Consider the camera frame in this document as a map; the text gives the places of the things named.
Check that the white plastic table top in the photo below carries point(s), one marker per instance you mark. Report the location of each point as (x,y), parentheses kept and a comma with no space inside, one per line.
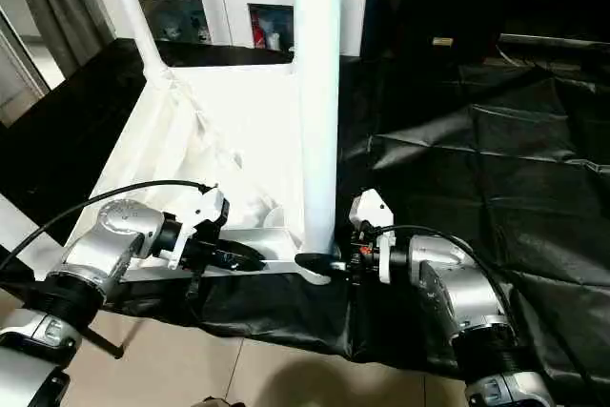
(214,116)

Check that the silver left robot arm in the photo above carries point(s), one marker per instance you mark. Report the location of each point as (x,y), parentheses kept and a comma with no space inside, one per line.
(105,240)

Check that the black work surface mat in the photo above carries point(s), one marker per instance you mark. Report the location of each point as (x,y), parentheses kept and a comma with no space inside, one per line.
(476,164)

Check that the red item in cabinet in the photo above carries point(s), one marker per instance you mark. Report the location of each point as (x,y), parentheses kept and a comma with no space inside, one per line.
(258,33)

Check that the white figurine in cabinet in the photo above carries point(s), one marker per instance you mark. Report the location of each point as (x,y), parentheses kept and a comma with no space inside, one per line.
(170,31)

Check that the grey metal bar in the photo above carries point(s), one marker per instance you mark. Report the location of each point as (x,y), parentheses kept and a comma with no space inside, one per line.
(553,41)

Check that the grey curtain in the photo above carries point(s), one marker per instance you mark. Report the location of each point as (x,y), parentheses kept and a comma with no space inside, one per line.
(57,2)

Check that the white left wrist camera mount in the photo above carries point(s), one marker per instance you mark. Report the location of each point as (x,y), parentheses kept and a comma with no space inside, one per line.
(197,209)

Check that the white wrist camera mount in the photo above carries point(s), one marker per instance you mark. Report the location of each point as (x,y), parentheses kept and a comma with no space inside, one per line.
(197,209)
(372,207)

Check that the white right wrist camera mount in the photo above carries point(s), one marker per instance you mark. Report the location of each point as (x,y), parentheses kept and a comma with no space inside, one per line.
(372,207)

